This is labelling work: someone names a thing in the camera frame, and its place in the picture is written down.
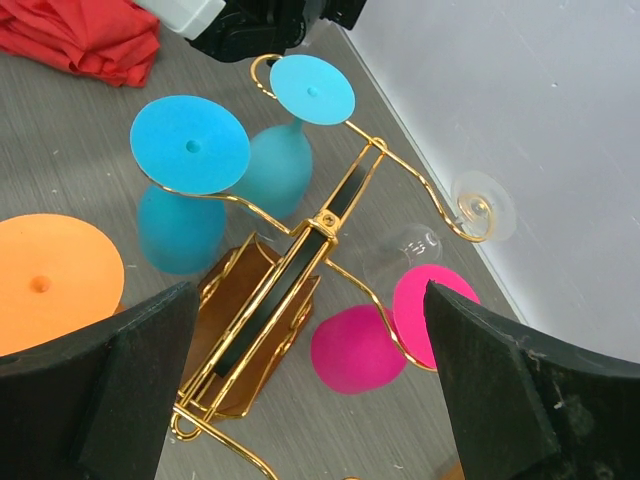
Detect pink wine glass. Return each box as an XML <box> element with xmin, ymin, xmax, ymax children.
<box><xmin>310</xmin><ymin>264</ymin><xmax>480</xmax><ymax>395</ymax></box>

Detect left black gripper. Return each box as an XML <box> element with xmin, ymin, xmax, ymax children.
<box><xmin>189</xmin><ymin>0</ymin><xmax>366</xmax><ymax>63</ymax></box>

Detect light blue wine glass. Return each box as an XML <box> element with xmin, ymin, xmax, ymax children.
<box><xmin>231</xmin><ymin>54</ymin><xmax>356</xmax><ymax>220</ymax></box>

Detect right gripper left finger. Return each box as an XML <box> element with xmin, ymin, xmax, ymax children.
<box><xmin>1</xmin><ymin>282</ymin><xmax>199</xmax><ymax>479</ymax></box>

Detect red cloth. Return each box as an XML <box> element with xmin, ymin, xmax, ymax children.
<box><xmin>1</xmin><ymin>0</ymin><xmax>160</xmax><ymax>88</ymax></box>

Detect gold wine glass rack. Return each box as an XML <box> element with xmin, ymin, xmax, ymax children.
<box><xmin>169</xmin><ymin>53</ymin><xmax>501</xmax><ymax>480</ymax></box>

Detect orange wine glass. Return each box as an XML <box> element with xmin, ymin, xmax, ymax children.
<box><xmin>1</xmin><ymin>213</ymin><xmax>125</xmax><ymax>356</ymax></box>

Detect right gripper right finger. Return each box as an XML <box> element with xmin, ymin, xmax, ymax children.
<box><xmin>424</xmin><ymin>282</ymin><xmax>639</xmax><ymax>479</ymax></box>

